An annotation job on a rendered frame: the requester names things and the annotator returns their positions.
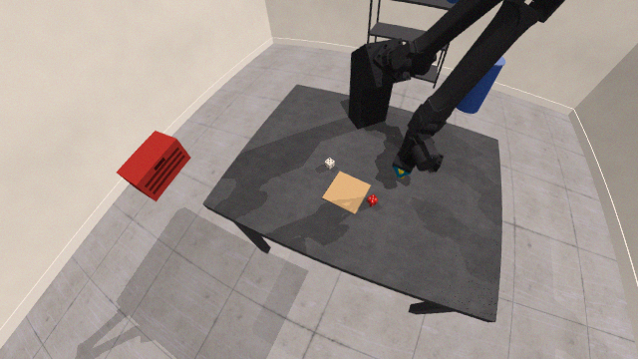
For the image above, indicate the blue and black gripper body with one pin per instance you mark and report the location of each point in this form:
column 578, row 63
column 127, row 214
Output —
column 399, row 161

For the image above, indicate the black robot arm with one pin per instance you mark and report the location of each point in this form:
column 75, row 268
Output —
column 512, row 19

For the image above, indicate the peach flat mat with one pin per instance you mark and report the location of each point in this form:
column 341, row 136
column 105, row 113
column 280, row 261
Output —
column 346, row 192

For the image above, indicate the red die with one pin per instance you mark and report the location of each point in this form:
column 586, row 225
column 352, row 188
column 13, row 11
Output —
column 372, row 200

